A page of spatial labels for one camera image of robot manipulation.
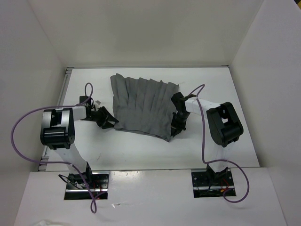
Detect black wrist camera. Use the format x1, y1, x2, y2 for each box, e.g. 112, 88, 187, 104
171, 92, 196, 113
78, 96, 101, 111

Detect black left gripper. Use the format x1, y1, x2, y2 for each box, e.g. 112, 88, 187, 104
85, 106, 118, 129

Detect aluminium frame rail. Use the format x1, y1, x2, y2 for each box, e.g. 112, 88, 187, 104
38, 67, 73, 171

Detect grey pleated skirt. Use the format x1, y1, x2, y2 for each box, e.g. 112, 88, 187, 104
110, 73, 179, 142

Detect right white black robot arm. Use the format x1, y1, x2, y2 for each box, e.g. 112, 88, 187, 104
171, 92, 244, 185

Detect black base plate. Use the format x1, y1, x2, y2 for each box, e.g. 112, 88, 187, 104
58, 171, 110, 201
191, 169, 236, 198

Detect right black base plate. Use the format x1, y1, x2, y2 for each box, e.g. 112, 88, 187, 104
191, 169, 236, 198

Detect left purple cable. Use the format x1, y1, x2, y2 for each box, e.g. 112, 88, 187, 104
11, 82, 107, 214

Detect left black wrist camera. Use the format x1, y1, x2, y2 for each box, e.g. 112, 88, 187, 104
78, 96, 101, 111

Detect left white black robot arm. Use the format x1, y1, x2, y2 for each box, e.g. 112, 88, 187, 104
40, 105, 118, 188

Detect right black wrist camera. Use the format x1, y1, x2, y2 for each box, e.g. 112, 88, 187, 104
171, 92, 196, 113

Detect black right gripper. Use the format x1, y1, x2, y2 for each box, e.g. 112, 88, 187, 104
171, 112, 190, 136

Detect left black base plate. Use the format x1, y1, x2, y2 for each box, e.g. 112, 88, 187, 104
58, 171, 110, 201

